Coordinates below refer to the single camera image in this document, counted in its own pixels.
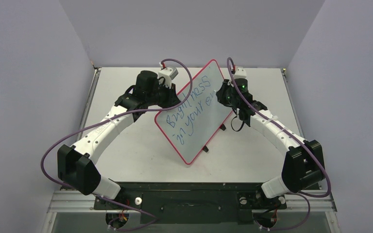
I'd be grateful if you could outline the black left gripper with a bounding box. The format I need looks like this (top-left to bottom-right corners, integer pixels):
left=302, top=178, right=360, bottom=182
left=147, top=81, right=180, bottom=110

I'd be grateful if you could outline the pink framed whiteboard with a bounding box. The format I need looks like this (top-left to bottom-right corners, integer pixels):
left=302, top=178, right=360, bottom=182
left=154, top=59, right=232, bottom=165

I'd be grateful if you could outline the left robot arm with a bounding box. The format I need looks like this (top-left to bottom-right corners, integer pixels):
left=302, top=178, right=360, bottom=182
left=57, top=67, right=181, bottom=209

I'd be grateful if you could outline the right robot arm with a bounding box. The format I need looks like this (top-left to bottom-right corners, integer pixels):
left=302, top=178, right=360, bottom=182
left=216, top=78, right=325, bottom=207

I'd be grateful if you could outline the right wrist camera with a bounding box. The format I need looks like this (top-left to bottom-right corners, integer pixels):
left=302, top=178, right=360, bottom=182
left=232, top=67, right=247, bottom=79

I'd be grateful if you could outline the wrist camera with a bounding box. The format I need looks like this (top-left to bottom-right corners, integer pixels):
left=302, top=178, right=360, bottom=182
left=232, top=67, right=247, bottom=79
left=158, top=67, right=178, bottom=87

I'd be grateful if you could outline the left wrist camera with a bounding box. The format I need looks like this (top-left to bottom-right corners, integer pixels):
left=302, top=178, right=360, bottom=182
left=158, top=67, right=178, bottom=87

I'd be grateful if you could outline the black table front rail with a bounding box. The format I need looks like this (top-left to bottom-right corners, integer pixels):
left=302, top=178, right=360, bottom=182
left=90, top=182, right=289, bottom=229

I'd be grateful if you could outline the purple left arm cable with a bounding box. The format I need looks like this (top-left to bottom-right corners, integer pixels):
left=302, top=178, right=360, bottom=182
left=40, top=58, right=194, bottom=232

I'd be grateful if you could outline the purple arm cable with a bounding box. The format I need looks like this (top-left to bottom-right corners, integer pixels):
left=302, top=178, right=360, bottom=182
left=226, top=57, right=332, bottom=232
left=40, top=58, right=194, bottom=232

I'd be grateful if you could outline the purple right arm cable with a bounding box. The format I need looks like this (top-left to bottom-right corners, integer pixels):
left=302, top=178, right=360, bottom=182
left=226, top=57, right=332, bottom=232

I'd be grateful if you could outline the aluminium frame rail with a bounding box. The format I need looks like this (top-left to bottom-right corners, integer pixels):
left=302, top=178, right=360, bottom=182
left=47, top=190, right=97, bottom=213

